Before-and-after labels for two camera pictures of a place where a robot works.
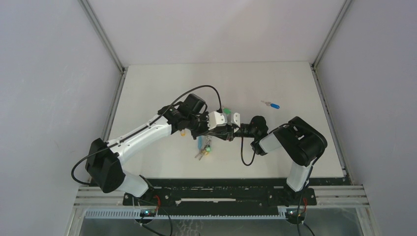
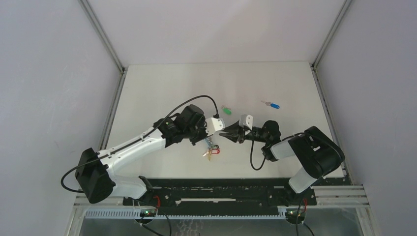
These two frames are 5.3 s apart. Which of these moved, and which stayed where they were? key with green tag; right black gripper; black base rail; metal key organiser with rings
Moved: metal key organiser with rings
Stayed: black base rail; right black gripper; key with green tag
